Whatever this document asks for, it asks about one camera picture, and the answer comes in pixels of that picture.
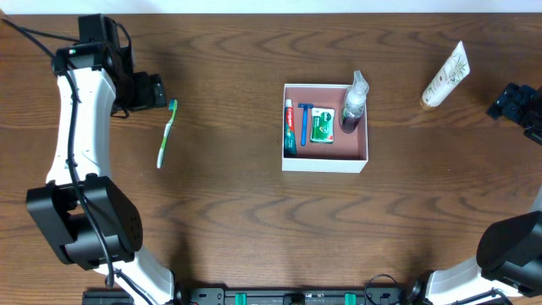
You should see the green white toothbrush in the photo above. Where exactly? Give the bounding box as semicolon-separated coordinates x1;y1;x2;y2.
157;98;179;169

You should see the cream lotion tube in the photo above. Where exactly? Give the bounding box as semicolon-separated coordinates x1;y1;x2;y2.
420;41;471;108

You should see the teal white toothpaste tube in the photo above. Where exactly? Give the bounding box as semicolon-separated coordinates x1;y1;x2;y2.
284;99;297;157

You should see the blue disposable razor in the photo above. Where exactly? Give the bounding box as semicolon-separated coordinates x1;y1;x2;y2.
298;103;314;147

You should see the clear spray bottle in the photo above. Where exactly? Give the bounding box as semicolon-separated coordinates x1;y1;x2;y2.
340;70;369;134

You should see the green soap bar pack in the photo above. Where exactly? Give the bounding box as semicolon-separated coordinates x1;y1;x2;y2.
310;108;335;144

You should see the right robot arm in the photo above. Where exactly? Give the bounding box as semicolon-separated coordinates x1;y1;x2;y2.
409;83;541;304

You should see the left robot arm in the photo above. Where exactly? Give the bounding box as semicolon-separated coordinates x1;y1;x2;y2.
26;39;175;304

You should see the white box pink interior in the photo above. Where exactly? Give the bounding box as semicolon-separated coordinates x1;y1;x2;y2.
281;84;368;174

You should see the left black cable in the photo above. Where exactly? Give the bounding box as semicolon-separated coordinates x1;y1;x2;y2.
0;17;153;305

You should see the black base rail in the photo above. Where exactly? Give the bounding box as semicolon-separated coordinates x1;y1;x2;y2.
82;274;424;305

